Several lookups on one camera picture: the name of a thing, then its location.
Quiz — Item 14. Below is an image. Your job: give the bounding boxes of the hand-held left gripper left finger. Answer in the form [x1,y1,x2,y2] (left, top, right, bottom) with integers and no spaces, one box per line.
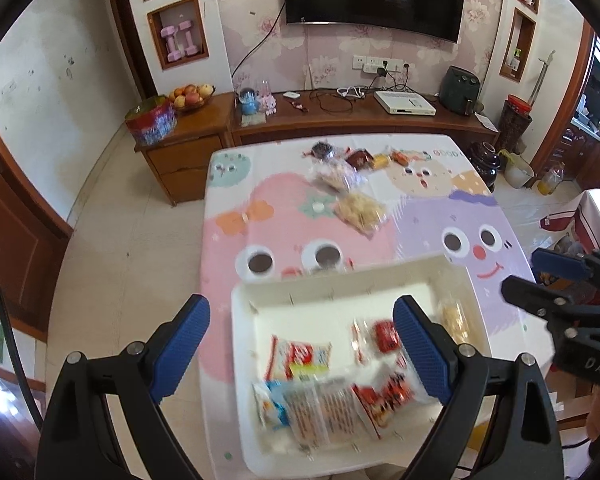
[39,294,212,480]

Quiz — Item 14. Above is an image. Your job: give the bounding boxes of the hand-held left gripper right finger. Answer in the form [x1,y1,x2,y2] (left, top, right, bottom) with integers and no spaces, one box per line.
[392,295,566,480]

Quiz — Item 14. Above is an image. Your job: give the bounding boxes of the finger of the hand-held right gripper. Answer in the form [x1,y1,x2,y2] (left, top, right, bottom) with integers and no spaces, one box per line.
[531,248,600,301]
[501,275,588,333]

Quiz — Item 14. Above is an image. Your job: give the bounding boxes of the small red snack packet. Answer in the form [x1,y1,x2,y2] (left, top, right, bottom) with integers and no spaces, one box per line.
[374,320,401,353]

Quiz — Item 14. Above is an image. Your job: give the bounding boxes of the white red printed packet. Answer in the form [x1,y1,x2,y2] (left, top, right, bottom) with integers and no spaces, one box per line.
[351,372,426,438]

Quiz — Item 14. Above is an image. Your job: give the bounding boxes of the white plastic tray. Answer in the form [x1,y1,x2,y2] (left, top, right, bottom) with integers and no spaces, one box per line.
[230,254,493,476]

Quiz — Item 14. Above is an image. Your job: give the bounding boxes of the blue silver snack packet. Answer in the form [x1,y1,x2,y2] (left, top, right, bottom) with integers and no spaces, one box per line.
[252,380,293,431]

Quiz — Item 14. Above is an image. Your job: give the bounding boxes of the green snack packet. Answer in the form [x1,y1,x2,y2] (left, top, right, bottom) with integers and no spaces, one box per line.
[289,362,330,378]

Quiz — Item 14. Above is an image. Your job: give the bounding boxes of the red white wafer packet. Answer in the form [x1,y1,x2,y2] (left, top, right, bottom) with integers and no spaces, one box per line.
[264,335,333,381]

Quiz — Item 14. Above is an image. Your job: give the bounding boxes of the clear cracker packet red label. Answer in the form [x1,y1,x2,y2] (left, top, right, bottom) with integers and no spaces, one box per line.
[282,380,331,448]

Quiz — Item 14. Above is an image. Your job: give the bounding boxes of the clear bag yellow pastries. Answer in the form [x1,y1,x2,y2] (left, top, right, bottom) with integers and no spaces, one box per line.
[332,192,388,236]

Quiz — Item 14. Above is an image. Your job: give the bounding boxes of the clear pinkish snack packet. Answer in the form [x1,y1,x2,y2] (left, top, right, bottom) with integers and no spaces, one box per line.
[312,160,368,193]

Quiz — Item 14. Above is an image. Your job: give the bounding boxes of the brown snack packet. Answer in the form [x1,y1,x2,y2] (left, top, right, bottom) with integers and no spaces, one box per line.
[345,149,376,170]

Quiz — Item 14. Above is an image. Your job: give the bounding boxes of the grey fuzzy slipper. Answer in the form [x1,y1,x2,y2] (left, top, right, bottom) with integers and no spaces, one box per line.
[555,235,588,261]

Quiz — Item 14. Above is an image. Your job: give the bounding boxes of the yellow oil bottle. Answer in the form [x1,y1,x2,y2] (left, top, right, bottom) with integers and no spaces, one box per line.
[536,161,566,196]

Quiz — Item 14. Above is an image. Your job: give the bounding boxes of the white plastic bucket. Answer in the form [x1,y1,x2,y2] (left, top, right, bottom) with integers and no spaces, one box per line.
[502,152,537,189]

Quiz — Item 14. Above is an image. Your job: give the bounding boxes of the yellow stool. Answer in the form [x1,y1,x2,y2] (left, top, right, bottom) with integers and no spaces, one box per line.
[467,422,491,453]

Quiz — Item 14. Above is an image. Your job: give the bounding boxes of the wooden kitchen cabinet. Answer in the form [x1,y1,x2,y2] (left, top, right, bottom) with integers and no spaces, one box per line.
[545,125,600,191]

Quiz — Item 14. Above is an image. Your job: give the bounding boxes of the dark brown ceramic jar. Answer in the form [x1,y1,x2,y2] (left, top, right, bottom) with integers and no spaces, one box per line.
[467,141,503,192]

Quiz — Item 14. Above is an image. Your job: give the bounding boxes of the dark woven bin red lid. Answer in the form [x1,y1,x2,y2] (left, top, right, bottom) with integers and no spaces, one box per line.
[497,95,533,153]

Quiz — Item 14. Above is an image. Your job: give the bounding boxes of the wooden drawer cabinet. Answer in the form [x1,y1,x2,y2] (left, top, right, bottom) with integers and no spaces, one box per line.
[134,92,236,206]

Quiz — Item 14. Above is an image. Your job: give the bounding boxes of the dark green air fryer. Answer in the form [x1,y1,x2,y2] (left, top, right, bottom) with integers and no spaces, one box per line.
[439,66,481,117]

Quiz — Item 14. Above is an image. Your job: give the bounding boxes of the brown wooden door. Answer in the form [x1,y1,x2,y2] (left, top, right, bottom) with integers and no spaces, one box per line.
[0,145,76,341]

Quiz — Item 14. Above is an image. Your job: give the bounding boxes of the white set-top box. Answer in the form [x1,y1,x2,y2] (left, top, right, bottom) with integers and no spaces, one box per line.
[374,90,437,117]

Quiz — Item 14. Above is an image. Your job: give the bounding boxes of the round red blue tin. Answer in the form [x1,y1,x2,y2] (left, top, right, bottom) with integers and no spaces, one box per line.
[125,96,177,146]

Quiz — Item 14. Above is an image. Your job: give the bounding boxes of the long wooden TV cabinet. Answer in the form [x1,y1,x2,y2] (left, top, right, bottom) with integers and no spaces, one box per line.
[230,89,501,151]

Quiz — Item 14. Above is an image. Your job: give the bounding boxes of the bowl of fruit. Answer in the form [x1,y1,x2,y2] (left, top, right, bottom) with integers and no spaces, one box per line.
[167,83,216,112]

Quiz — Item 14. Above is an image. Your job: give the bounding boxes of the blue cup with swabs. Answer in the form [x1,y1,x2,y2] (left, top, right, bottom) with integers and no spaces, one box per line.
[237,87,260,116]

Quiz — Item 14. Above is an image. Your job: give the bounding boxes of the pink dumbbell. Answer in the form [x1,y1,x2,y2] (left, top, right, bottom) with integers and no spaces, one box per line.
[161,26,181,61]
[177,21,198,56]

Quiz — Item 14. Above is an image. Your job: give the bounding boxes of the thick black cable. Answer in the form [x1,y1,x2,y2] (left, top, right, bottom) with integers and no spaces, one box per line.
[0,255,46,433]

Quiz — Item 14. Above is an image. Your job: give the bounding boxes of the mop handle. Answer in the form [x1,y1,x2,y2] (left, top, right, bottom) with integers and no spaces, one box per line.
[530,50,556,103]

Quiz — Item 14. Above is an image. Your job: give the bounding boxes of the black coiled cable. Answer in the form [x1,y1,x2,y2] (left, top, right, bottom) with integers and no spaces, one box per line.
[310,89,353,112]

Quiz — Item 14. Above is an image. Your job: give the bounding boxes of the grey wall cable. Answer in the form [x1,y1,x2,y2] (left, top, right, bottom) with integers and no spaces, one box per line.
[230,2,287,93]

